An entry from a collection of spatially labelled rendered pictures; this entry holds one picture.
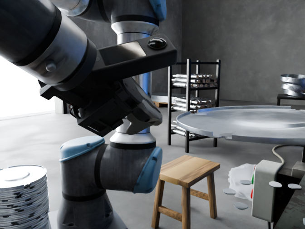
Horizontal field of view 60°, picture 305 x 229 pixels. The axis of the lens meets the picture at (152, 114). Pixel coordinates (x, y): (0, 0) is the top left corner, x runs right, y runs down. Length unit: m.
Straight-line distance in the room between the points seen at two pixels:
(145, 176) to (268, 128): 0.33
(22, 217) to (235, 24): 6.95
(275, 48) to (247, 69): 0.81
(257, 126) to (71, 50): 0.26
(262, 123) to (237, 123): 0.04
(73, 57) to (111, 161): 0.39
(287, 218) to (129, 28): 0.48
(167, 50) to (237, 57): 7.20
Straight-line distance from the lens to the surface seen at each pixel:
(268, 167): 0.71
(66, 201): 0.74
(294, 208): 0.50
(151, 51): 0.34
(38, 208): 1.49
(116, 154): 0.64
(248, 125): 0.40
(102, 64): 0.33
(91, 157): 0.67
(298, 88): 3.36
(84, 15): 0.69
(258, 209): 0.74
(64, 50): 0.29
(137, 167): 0.62
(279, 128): 0.39
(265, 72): 7.29
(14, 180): 1.46
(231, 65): 7.58
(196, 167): 1.48
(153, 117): 0.39
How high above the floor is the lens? 0.86
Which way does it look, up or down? 10 degrees down
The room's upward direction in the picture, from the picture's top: straight up
